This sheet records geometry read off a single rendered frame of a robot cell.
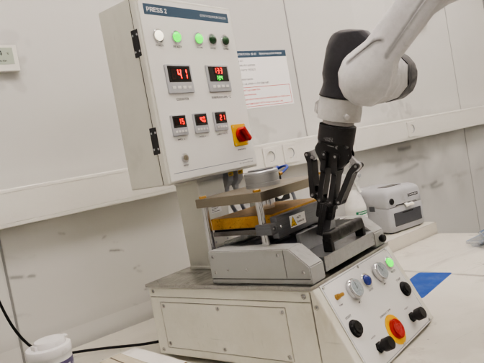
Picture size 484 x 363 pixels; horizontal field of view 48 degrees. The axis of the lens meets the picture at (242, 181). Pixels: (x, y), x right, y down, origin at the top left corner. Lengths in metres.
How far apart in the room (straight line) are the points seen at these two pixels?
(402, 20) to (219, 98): 0.57
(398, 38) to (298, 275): 0.45
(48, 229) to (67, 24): 0.59
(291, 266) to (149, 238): 0.76
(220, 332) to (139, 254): 0.58
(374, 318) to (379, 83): 0.46
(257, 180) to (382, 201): 0.96
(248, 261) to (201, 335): 0.23
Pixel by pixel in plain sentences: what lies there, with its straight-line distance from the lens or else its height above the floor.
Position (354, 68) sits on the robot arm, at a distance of 0.96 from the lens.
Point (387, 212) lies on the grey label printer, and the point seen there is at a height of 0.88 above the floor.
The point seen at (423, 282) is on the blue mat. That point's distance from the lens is 1.61.
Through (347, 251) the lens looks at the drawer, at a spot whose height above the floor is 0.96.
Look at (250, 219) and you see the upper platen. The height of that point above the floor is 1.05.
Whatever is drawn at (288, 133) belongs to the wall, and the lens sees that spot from 2.11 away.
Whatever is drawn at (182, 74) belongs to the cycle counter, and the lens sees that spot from 1.28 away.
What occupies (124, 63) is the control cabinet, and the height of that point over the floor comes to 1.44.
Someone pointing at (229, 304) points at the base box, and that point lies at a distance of 1.16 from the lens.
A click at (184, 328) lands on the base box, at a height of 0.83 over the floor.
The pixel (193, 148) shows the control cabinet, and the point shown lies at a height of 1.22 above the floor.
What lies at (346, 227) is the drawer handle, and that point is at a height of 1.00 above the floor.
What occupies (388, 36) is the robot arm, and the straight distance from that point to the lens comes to 0.96.
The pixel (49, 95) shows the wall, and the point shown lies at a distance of 1.63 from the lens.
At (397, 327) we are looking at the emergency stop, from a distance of 1.17.
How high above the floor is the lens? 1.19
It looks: 3 degrees down
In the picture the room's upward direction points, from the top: 10 degrees counter-clockwise
